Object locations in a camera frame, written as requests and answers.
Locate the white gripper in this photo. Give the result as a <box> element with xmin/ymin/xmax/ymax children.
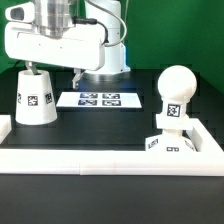
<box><xmin>5</xmin><ymin>1</ymin><xmax>105</xmax><ymax>89</ymax></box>

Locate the white lamp shade cone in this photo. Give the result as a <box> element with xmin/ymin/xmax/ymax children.
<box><xmin>15</xmin><ymin>70</ymin><xmax>57</xmax><ymax>125</ymax></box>

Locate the white lamp bulb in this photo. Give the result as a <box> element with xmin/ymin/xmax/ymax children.
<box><xmin>158</xmin><ymin>65</ymin><xmax>197</xmax><ymax>118</ymax></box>

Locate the white lamp base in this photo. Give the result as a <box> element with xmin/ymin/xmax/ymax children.
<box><xmin>145</xmin><ymin>114</ymin><xmax>196</xmax><ymax>152</ymax></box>

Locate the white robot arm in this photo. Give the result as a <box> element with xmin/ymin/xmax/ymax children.
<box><xmin>5</xmin><ymin>0</ymin><xmax>130</xmax><ymax>84</ymax></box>

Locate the white marker sheet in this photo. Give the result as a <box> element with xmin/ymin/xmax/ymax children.
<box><xmin>56</xmin><ymin>92</ymin><xmax>141</xmax><ymax>108</ymax></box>

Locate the white foam border frame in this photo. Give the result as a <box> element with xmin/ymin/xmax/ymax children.
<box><xmin>0</xmin><ymin>119</ymin><xmax>224</xmax><ymax>176</ymax></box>

